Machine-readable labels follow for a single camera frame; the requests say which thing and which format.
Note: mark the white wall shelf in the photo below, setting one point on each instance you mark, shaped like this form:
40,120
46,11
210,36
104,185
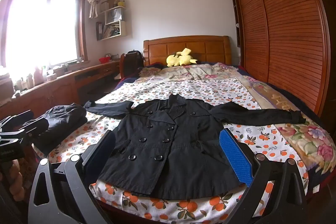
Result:
123,28

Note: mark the wooden chair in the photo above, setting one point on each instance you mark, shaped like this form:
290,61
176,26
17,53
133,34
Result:
122,66

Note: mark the folded dark clothes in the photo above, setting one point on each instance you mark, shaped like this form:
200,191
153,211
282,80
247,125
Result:
63,119

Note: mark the person's left hand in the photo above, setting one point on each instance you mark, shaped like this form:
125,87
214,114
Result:
15,182

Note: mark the yellow plush toy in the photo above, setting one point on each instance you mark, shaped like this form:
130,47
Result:
178,60

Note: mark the floral quilt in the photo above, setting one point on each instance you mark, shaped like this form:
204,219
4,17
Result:
309,134

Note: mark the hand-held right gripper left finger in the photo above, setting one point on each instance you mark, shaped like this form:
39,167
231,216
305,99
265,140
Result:
101,153

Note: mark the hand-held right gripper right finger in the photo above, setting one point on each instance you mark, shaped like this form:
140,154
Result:
235,155

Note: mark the wooden headboard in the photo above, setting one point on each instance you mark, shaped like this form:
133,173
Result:
199,48

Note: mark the bed with floral quilt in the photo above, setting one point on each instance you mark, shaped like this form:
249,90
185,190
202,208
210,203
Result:
199,87

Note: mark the wooden desk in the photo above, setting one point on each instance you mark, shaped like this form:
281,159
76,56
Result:
52,92

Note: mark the white paper bag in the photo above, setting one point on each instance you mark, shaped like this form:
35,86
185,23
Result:
114,16

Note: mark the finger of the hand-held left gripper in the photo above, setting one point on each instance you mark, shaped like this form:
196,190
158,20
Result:
15,119
36,128

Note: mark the black coat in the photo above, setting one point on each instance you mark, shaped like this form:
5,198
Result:
168,150

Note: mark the row of books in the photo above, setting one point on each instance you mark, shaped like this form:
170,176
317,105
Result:
109,31

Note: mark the wooden slatted wardrobe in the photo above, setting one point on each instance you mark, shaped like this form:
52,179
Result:
288,29

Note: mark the wooden framed window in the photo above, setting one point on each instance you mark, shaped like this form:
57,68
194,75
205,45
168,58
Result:
39,24

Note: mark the red bowl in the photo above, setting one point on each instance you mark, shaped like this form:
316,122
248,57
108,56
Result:
104,60

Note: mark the pink bottle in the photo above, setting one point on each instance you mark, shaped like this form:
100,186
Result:
38,77

